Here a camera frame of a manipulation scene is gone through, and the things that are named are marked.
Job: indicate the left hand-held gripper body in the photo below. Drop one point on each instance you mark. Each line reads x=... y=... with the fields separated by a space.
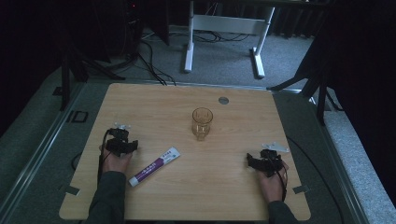
x=116 y=144

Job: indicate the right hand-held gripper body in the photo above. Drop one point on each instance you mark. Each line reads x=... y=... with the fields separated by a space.
x=270 y=163

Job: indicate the white and purple toothpaste tube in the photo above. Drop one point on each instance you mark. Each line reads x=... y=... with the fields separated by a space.
x=154 y=167

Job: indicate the clear amber glass cup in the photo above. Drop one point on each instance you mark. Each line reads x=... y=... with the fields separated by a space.
x=202 y=123

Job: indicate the person's left hand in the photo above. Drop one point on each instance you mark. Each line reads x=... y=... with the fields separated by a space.
x=115 y=164

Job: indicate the person's right hand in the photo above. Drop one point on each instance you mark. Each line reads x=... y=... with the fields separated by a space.
x=274 y=189

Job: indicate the grey tape piece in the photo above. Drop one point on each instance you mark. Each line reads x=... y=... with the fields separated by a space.
x=301 y=188
x=70 y=189

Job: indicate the grey round table grommet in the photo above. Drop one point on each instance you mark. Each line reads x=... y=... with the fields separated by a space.
x=223 y=100

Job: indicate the black metal stand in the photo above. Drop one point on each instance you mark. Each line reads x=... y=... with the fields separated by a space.
x=67 y=77
x=320 y=90

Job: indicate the dark equipment with red light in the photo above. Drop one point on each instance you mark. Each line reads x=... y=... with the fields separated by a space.
x=132 y=28

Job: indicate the dark curtain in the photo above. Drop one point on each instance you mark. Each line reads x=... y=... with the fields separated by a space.
x=361 y=77

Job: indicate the metal floor rail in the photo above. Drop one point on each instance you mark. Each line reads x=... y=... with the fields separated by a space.
x=40 y=146
x=339 y=174

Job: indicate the white desk frame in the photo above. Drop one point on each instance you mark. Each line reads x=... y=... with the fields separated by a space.
x=229 y=24

